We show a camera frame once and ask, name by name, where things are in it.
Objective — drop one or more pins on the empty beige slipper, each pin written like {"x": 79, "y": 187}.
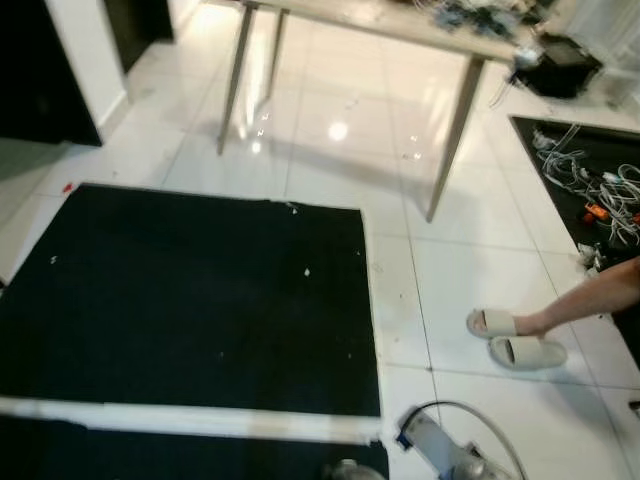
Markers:
{"x": 528, "y": 354}

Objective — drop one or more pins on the person's bare leg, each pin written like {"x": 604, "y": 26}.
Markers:
{"x": 590, "y": 295}

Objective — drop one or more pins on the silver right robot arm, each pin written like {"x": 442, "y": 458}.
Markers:
{"x": 440, "y": 450}

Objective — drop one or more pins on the white tape strip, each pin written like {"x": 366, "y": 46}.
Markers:
{"x": 200, "y": 420}

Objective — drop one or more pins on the tapered table leg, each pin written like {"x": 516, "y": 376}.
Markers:
{"x": 455, "y": 140}
{"x": 272, "y": 55}
{"x": 237, "y": 80}

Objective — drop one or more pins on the large black floor mat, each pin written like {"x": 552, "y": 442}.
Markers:
{"x": 190, "y": 300}

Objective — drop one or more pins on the light wooden table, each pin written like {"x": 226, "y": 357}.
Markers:
{"x": 350, "y": 15}

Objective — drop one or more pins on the black box device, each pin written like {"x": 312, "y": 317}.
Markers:
{"x": 560, "y": 66}

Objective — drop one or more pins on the small orange device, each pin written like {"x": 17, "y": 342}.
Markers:
{"x": 596, "y": 212}

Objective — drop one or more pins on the clutter pile on table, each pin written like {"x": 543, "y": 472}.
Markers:
{"x": 480, "y": 14}

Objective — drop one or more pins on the beige slipper on foot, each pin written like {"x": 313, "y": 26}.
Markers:
{"x": 497, "y": 322}

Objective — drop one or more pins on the black mat beyond tape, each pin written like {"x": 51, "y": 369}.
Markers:
{"x": 150, "y": 462}

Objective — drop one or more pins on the grey robot leg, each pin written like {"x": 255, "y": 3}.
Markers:
{"x": 355, "y": 470}

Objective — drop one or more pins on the small red scrap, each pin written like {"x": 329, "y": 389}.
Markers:
{"x": 68, "y": 187}

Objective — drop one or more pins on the black door panel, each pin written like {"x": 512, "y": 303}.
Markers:
{"x": 35, "y": 70}

